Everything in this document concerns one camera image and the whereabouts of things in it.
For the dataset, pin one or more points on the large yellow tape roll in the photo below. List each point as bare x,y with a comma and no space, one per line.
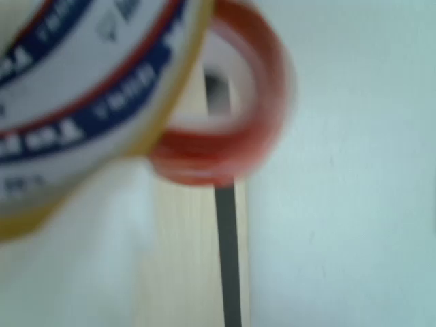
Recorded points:
102,68

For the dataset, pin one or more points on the black tape strip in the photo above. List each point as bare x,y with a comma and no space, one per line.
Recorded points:
228,255

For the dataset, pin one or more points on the small red tape roll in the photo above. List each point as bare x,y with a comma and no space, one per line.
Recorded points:
272,85

